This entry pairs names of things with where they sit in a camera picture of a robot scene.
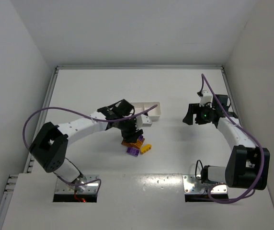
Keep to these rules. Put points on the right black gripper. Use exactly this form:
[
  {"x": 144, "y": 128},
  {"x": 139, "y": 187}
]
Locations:
[{"x": 194, "y": 115}]

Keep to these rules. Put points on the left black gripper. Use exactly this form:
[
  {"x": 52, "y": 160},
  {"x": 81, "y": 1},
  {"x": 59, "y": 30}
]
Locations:
[{"x": 129, "y": 129}]

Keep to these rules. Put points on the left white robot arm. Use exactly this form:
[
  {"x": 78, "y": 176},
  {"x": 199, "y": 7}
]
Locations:
[{"x": 50, "y": 144}]

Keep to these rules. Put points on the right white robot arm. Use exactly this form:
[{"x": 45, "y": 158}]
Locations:
[{"x": 246, "y": 161}]

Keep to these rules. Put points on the brown flat lego brick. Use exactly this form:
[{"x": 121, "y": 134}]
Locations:
[{"x": 126, "y": 144}]

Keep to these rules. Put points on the orange curved lego brick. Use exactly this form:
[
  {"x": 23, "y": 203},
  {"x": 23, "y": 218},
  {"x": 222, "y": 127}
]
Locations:
[{"x": 137, "y": 145}]

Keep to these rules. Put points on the purple lego brick front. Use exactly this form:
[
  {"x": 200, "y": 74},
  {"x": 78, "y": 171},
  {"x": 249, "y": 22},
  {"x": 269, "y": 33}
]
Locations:
[{"x": 133, "y": 151}]

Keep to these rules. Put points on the yellow lego brick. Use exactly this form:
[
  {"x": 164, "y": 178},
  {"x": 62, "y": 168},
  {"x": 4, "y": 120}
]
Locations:
[{"x": 145, "y": 148}]

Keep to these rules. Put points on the white three-compartment tray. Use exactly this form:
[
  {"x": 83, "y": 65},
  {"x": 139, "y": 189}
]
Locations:
[{"x": 154, "y": 114}]

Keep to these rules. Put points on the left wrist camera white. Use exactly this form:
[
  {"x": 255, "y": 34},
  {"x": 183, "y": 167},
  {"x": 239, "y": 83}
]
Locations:
[{"x": 143, "y": 121}]

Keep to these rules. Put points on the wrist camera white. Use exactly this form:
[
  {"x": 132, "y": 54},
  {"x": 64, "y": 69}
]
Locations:
[
  {"x": 205, "y": 97},
  {"x": 143, "y": 121}
]

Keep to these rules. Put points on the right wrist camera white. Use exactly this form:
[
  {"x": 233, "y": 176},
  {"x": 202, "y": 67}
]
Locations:
[{"x": 205, "y": 97}]

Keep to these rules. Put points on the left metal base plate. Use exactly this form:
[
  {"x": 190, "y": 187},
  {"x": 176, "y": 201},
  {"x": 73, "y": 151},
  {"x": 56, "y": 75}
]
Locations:
[{"x": 84, "y": 190}]

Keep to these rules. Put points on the metal base plate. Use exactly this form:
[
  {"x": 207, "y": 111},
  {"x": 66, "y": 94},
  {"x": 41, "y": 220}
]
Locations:
[
  {"x": 195, "y": 191},
  {"x": 84, "y": 190}
]

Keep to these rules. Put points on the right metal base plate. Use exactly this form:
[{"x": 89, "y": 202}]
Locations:
[{"x": 195, "y": 191}]

